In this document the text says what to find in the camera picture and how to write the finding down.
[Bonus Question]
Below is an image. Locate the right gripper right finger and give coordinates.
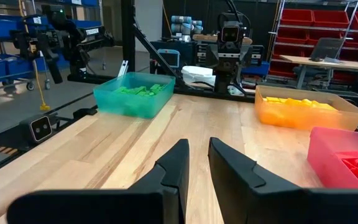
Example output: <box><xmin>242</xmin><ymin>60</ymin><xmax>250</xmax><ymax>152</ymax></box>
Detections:
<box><xmin>208</xmin><ymin>136</ymin><xmax>308</xmax><ymax>224</ymax></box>

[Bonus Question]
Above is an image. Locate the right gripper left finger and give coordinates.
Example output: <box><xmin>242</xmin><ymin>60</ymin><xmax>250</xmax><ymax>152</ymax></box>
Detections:
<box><xmin>128</xmin><ymin>138</ymin><xmax>191</xmax><ymax>224</ymax></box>

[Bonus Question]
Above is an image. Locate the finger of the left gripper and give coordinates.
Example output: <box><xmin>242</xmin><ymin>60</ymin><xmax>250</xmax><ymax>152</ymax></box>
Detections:
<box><xmin>244</xmin><ymin>45</ymin><xmax>254</xmax><ymax>68</ymax></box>
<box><xmin>206</xmin><ymin>45</ymin><xmax>219</xmax><ymax>68</ymax></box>

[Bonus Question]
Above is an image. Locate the large orange-yellow toy block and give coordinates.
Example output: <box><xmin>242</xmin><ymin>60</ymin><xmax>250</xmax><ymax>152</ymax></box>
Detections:
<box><xmin>281</xmin><ymin>97</ymin><xmax>303</xmax><ymax>107</ymax></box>

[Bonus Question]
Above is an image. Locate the long green toy block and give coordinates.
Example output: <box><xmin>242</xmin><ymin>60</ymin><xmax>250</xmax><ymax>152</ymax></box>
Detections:
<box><xmin>147</xmin><ymin>83</ymin><xmax>167</xmax><ymax>94</ymax></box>
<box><xmin>113</xmin><ymin>86</ymin><xmax>133</xmax><ymax>95</ymax></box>
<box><xmin>131</xmin><ymin>85</ymin><xmax>149</xmax><ymax>96</ymax></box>

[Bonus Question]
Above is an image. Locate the wooden background table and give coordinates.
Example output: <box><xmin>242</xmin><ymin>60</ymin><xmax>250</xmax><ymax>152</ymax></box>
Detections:
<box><xmin>192</xmin><ymin>32</ymin><xmax>254</xmax><ymax>45</ymax></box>

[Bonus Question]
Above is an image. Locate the white waste bin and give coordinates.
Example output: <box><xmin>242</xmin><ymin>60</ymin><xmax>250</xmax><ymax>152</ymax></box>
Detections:
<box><xmin>180</xmin><ymin>65</ymin><xmax>218</xmax><ymax>87</ymax></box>

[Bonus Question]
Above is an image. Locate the blue teach pendant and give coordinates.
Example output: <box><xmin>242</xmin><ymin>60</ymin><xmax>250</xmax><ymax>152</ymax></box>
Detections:
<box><xmin>157</xmin><ymin>48</ymin><xmax>181</xmax><ymax>70</ymax></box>

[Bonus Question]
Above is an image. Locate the orange translucent plastic bin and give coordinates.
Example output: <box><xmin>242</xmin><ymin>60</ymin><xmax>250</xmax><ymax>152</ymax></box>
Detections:
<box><xmin>254</xmin><ymin>84</ymin><xmax>358</xmax><ymax>132</ymax></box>

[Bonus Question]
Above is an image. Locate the metal shelf rack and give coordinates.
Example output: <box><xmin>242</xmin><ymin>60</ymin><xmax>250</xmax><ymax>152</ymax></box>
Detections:
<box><xmin>267</xmin><ymin>0</ymin><xmax>358</xmax><ymax>85</ymax></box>

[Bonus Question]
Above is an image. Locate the grey laptop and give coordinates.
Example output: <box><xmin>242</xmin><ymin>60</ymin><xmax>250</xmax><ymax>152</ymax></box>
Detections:
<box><xmin>308</xmin><ymin>37</ymin><xmax>345</xmax><ymax>62</ymax></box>

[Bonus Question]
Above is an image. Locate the red translucent plastic bin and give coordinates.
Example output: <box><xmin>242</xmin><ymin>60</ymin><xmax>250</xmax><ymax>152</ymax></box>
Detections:
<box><xmin>306</xmin><ymin>126</ymin><xmax>358</xmax><ymax>190</ymax></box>

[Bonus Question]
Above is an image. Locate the teal translucent plastic bin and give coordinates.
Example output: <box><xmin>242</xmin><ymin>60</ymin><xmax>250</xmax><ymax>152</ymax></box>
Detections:
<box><xmin>92</xmin><ymin>72</ymin><xmax>177</xmax><ymax>120</ymax></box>

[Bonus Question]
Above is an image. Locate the wooden desk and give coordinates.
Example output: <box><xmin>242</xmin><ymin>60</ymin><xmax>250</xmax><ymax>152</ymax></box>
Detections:
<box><xmin>278</xmin><ymin>54</ymin><xmax>358</xmax><ymax>91</ymax></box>

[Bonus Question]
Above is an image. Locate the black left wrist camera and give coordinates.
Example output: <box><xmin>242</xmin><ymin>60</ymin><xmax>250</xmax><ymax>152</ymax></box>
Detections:
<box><xmin>218</xmin><ymin>12</ymin><xmax>245</xmax><ymax>44</ymax></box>

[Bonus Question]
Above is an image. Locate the black table-level camera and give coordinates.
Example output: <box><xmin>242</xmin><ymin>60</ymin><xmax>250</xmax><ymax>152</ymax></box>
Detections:
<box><xmin>19</xmin><ymin>114</ymin><xmax>55</xmax><ymax>145</ymax></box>

